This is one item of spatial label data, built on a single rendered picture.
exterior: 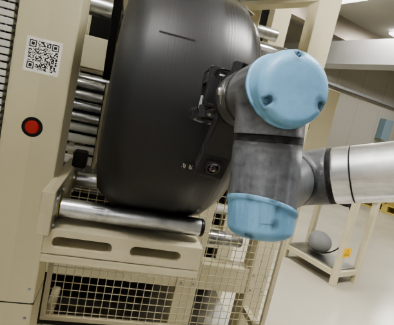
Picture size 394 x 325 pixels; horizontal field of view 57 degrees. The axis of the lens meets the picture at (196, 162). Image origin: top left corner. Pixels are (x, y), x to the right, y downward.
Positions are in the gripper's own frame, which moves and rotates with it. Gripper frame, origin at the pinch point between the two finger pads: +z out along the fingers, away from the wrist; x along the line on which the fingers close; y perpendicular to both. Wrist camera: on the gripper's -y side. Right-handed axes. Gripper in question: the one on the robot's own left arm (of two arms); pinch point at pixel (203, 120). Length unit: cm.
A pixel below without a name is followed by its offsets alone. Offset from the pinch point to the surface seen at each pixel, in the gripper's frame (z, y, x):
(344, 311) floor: 155, -98, -166
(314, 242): 223, -67, -175
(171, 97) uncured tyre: 0.9, 3.1, 6.6
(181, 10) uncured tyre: 5.4, 20.5, 7.6
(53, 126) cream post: 22.6, -7.1, 29.5
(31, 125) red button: 22.2, -7.8, 33.9
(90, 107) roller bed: 62, 1, 25
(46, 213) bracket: 13.1, -25.0, 26.0
